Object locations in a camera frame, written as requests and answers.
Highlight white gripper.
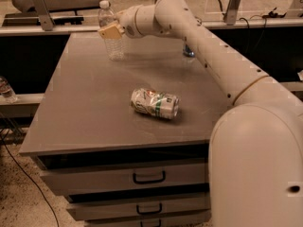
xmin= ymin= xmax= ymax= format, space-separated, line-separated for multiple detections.
xmin=98 ymin=5 xmax=165 ymax=40

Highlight clear plastic water bottle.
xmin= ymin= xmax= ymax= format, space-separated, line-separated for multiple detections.
xmin=98 ymin=0 xmax=124 ymax=61

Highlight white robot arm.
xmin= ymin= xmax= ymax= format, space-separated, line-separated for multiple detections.
xmin=99 ymin=0 xmax=303 ymax=227

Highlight dark bench behind glass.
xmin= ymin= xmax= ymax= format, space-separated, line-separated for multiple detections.
xmin=12 ymin=0 xmax=101 ymax=12

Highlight blue energy drink can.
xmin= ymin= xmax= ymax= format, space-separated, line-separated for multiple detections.
xmin=183 ymin=44 xmax=195 ymax=58

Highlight white green soda can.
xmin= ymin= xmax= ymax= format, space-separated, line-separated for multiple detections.
xmin=131 ymin=88 xmax=179 ymax=120

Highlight grey drawer cabinet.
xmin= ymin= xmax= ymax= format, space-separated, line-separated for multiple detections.
xmin=19 ymin=27 xmax=235 ymax=227

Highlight top grey drawer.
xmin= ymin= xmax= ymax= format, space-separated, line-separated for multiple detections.
xmin=41 ymin=159 xmax=208 ymax=196

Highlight grey drawer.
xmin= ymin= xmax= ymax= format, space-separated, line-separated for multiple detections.
xmin=84 ymin=210 xmax=211 ymax=227
xmin=41 ymin=159 xmax=208 ymax=196
xmin=67 ymin=193 xmax=210 ymax=221

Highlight middle grey drawer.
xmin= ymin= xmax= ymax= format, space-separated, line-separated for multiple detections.
xmin=67 ymin=193 xmax=210 ymax=221

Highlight bottom grey drawer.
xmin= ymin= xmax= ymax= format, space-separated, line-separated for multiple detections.
xmin=84 ymin=210 xmax=211 ymax=227

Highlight left metal bracket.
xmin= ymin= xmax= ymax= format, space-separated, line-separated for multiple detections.
xmin=32 ymin=0 xmax=54 ymax=31

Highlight water bottle on left rail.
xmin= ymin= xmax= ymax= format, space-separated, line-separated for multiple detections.
xmin=0 ymin=76 xmax=18 ymax=103

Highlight right metal bracket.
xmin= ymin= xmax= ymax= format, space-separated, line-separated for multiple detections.
xmin=223 ymin=0 xmax=241 ymax=26

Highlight black top drawer handle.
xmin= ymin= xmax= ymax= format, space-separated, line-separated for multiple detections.
xmin=133 ymin=171 xmax=166 ymax=184

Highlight black drawer handle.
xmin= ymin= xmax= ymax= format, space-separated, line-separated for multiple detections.
xmin=133 ymin=171 xmax=166 ymax=184
xmin=136 ymin=203 xmax=163 ymax=216
xmin=140 ymin=218 xmax=162 ymax=227

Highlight black middle drawer handle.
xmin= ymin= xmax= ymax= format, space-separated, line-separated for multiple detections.
xmin=136 ymin=203 xmax=163 ymax=216

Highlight black floor cable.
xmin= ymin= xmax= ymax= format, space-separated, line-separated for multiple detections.
xmin=0 ymin=132 xmax=61 ymax=227

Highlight black bottom drawer handle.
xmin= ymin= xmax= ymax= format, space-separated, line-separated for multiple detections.
xmin=140 ymin=218 xmax=162 ymax=227

